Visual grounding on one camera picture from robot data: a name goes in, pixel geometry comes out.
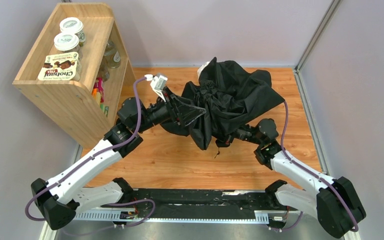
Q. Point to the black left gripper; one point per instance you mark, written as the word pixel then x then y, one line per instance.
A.
pixel 173 108

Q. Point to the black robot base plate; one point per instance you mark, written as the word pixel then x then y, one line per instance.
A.
pixel 202 204

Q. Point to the black folding umbrella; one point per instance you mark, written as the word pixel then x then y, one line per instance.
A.
pixel 232 98

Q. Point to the white paper towel roll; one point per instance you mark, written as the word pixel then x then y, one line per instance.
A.
pixel 202 67

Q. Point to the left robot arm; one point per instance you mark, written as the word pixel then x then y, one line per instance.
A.
pixel 62 197

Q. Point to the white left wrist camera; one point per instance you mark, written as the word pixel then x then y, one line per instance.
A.
pixel 157 83

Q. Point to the white lidded cup far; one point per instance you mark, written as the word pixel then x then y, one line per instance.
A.
pixel 75 26

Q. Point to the Chobani yogurt flip pack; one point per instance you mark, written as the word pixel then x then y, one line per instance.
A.
pixel 61 67

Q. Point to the wooden shelf unit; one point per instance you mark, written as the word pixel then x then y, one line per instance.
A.
pixel 68 103

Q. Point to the white lidded cup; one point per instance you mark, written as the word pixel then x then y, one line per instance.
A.
pixel 75 26
pixel 68 42

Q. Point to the white lidded cup near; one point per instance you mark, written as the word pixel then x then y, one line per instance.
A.
pixel 68 42

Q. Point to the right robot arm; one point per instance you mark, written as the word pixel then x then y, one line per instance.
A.
pixel 311 179

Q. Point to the corner aluminium post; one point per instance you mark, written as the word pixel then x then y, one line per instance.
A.
pixel 328 15

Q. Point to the aluminium frame rail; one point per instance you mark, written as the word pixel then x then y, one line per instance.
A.
pixel 123 215

